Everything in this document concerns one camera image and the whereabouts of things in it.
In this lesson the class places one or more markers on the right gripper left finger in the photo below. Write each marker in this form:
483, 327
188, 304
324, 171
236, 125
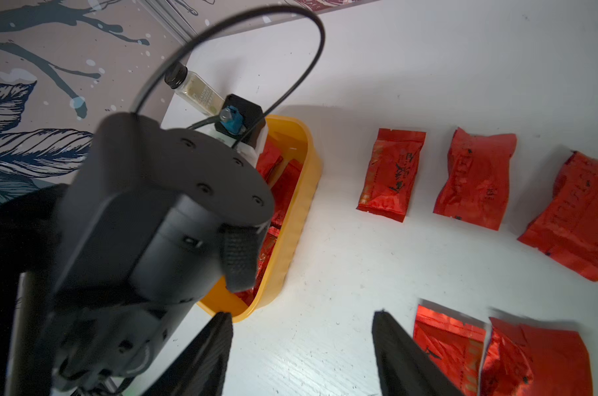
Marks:
201, 367

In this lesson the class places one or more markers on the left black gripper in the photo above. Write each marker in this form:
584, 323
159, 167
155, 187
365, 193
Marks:
151, 222

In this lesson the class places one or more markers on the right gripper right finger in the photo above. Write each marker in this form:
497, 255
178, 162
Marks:
403, 368

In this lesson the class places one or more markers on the red tea bag seven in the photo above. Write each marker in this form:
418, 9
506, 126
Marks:
455, 347

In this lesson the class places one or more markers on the red tea bag six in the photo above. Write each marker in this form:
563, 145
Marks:
526, 360

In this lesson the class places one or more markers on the red tea bag four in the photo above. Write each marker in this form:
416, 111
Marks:
391, 173

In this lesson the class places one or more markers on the red tea bag three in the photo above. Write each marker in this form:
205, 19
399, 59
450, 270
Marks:
477, 190

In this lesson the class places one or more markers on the red tea bag two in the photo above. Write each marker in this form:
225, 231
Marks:
567, 231

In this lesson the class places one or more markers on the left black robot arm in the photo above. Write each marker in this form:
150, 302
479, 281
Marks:
23, 223

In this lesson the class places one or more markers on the red tea bags in box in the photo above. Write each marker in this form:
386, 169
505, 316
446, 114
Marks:
282, 178

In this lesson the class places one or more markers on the yellow plastic storage box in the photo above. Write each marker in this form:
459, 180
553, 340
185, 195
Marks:
296, 142

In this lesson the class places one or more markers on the small glass spice jar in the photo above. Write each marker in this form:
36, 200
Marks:
193, 89

